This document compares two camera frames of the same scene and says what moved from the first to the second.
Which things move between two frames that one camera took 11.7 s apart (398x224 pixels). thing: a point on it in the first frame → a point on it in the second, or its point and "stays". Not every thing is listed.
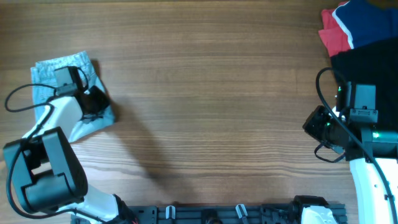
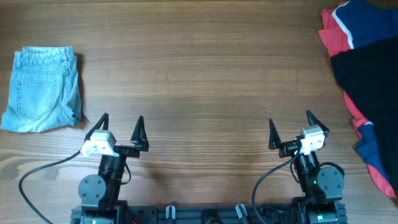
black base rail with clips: [237, 214] stays
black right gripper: [315, 125] → [290, 146]
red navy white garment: [353, 23] stays
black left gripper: [96, 101] → [122, 149]
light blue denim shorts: [43, 74] → [45, 91]
